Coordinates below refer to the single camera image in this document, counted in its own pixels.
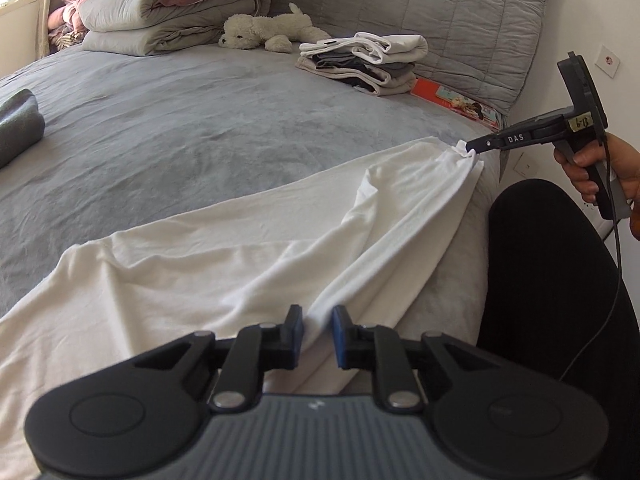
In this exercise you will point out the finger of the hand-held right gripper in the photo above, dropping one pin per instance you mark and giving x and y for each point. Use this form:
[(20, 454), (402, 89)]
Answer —
[(500, 141)]

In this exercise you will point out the person's leg in black pants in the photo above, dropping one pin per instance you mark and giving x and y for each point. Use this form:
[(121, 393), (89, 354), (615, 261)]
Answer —
[(540, 270)]

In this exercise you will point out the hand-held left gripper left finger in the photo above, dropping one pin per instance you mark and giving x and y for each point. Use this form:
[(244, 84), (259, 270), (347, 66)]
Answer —
[(298, 330)]

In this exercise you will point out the pink bedding pile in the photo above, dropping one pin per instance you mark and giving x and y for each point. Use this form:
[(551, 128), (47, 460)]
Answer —
[(70, 2)]

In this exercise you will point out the white plush dog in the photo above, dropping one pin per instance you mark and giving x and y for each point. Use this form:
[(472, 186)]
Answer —
[(250, 27)]

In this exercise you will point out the folded dark grey garment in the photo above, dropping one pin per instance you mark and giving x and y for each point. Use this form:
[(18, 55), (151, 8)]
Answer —
[(397, 71)]

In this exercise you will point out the grey quilted headboard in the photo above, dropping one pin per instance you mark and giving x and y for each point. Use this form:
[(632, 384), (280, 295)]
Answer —
[(425, 0)]

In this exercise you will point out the folded grey sweater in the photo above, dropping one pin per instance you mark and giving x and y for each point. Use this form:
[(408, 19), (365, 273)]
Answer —
[(20, 125)]

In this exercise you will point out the white wall socket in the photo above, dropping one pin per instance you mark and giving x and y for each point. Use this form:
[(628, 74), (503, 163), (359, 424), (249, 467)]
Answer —
[(526, 165), (608, 60)]

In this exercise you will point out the red picture book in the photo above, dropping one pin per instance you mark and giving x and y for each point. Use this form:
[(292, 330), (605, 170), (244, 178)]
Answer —
[(425, 91)]

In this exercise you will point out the folded grey duvet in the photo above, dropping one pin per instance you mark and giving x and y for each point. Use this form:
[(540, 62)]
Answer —
[(130, 5)]

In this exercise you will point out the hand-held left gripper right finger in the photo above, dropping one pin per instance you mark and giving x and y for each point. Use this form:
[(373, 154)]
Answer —
[(340, 335)]

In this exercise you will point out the folded beige garment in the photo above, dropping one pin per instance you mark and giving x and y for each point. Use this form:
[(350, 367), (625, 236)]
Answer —
[(382, 79)]

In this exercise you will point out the person's right hand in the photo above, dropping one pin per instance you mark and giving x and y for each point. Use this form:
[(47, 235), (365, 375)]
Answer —
[(622, 165)]

